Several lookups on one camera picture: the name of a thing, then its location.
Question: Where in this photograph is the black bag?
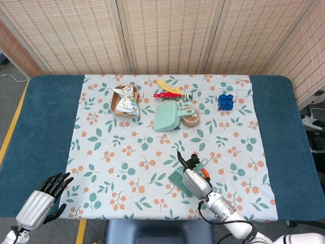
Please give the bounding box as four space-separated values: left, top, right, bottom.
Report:
308 129 325 154

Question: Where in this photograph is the blue toy building block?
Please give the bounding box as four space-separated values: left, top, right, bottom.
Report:
217 94 235 112

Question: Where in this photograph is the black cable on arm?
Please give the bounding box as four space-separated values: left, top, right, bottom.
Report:
198 200 255 241

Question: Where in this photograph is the floral print tablecloth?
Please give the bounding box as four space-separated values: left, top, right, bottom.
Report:
58 73 278 221

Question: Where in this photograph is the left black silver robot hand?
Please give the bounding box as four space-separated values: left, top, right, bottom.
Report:
15 172 75 232

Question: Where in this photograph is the white floor cable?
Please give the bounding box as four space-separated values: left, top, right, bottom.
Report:
0 73 29 83

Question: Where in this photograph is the woven bamboo folding screen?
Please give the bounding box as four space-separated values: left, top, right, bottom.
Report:
0 0 325 107

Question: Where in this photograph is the tan paper food box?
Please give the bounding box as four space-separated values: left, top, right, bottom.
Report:
110 84 141 118

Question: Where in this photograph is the crumpled silver foil wrapper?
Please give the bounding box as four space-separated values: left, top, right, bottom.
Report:
113 85 141 116

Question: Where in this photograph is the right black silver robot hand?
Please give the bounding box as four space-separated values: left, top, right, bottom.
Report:
177 150 214 204

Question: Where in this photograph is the light green plastic dustpan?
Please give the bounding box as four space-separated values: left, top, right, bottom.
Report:
153 102 197 133

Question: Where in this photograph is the yellow red feather shuttlecock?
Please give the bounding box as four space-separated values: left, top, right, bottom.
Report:
153 80 194 101

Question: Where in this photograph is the blue fabric table cover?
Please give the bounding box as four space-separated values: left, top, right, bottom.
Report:
0 74 325 225

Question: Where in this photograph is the clear jar of rubber bands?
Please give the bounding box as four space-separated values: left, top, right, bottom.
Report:
180 106 202 129

